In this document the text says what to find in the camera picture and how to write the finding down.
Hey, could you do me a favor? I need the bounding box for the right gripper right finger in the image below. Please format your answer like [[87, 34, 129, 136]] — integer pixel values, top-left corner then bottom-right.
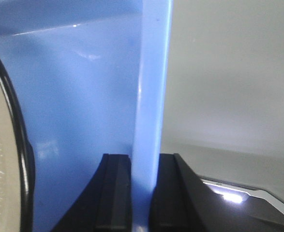
[[149, 154, 284, 232]]

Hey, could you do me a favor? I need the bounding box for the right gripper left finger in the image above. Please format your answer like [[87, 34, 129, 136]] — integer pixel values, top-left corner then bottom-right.
[[52, 154, 132, 232]]

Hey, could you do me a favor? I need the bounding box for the beige plate with black rim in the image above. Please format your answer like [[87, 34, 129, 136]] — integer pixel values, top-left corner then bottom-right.
[[0, 59, 35, 232]]

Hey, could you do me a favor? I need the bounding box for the blue plastic tray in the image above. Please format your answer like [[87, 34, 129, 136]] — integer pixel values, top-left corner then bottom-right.
[[0, 0, 173, 232]]

